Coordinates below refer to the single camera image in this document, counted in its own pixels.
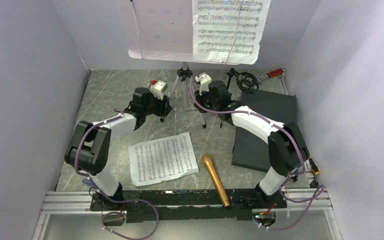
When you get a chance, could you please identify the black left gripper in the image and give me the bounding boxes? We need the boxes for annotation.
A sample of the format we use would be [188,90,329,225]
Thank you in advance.
[143,90,173,118]

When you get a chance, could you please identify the sheet music page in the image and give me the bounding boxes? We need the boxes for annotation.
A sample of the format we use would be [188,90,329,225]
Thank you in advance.
[128,132,199,187]
[192,0,271,65]

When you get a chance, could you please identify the lilac perforated music stand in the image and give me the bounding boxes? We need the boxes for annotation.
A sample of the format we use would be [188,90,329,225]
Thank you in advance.
[115,0,272,130]

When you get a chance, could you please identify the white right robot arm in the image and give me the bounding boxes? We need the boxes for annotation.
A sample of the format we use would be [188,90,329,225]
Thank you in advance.
[191,76,310,208]

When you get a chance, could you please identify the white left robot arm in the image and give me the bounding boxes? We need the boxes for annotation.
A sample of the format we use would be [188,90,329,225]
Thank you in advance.
[64,87,173,210]

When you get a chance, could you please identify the gold microphone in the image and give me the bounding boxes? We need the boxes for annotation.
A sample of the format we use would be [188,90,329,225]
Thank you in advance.
[201,154,231,208]

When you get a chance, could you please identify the dark rectangular equipment case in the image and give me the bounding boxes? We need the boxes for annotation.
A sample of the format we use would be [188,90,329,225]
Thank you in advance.
[231,90,297,173]

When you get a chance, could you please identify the blue marker pen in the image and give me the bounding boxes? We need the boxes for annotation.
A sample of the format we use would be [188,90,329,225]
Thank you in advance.
[81,178,92,186]

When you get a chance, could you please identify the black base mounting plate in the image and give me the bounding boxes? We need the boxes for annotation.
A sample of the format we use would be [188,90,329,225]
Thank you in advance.
[90,188,287,223]

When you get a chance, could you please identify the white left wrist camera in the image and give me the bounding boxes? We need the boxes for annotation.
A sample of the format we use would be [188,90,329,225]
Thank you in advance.
[149,80,168,100]

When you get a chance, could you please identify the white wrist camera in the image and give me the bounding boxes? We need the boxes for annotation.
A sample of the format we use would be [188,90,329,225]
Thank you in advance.
[194,72,212,96]
[149,80,168,100]

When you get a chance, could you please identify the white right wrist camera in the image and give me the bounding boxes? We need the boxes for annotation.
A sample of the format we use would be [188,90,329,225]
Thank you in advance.
[194,72,212,96]

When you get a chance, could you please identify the black microphone shock-mount stand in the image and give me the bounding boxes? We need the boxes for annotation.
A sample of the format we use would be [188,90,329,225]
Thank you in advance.
[218,68,259,112]

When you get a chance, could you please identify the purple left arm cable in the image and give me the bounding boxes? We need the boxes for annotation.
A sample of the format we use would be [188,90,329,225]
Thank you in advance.
[73,108,160,240]

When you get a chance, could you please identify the red-handled adjustable wrench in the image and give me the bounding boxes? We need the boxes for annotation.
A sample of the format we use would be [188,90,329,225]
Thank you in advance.
[257,68,285,82]

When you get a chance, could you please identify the yellow-handled screwdriver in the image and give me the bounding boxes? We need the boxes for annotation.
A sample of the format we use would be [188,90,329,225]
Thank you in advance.
[308,158,320,175]

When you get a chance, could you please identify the aluminium frame rails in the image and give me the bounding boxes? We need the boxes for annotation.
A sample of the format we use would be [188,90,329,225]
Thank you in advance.
[38,75,338,240]

